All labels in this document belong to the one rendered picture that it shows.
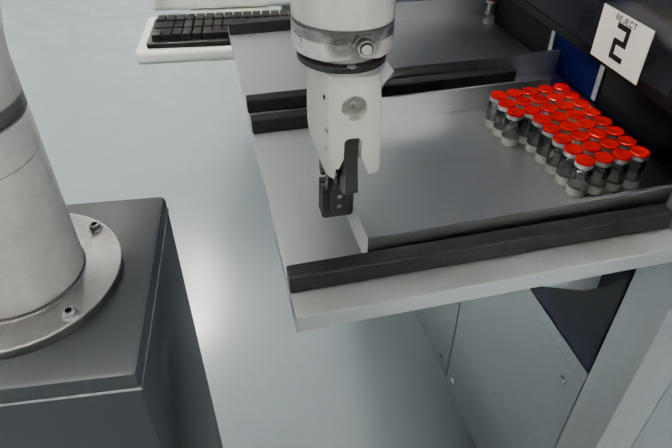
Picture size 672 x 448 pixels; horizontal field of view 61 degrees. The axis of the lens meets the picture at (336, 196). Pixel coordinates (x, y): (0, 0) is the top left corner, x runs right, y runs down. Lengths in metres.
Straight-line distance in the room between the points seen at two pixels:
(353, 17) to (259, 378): 1.23
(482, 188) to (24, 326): 0.48
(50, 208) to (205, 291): 1.25
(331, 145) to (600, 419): 0.57
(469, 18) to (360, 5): 0.71
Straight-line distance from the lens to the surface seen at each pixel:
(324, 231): 0.59
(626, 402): 0.85
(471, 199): 0.65
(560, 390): 0.96
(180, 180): 2.23
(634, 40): 0.70
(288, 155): 0.71
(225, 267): 1.83
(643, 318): 0.75
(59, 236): 0.57
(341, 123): 0.47
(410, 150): 0.72
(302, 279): 0.52
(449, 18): 1.13
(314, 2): 0.44
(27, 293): 0.58
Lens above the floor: 1.27
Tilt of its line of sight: 38 degrees down
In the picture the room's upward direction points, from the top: straight up
